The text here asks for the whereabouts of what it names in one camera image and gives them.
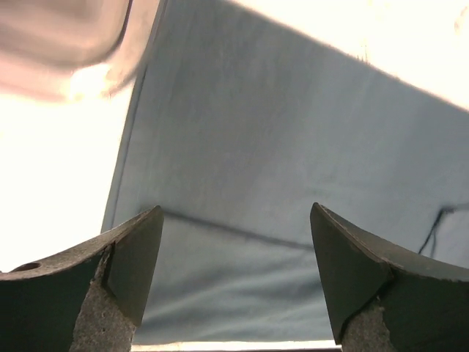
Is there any blue-grey t shirt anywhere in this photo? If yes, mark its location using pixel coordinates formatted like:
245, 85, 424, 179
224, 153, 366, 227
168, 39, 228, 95
103, 1, 468, 345

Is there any clear plastic bin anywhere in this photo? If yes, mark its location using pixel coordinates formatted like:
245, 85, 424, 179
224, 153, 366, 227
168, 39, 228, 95
1, 0, 167, 101

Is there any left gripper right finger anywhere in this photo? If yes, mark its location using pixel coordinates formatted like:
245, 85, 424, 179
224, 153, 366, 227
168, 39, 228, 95
310, 203, 468, 351

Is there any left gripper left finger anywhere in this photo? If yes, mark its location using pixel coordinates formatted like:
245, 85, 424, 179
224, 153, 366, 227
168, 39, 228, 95
1, 206, 163, 351

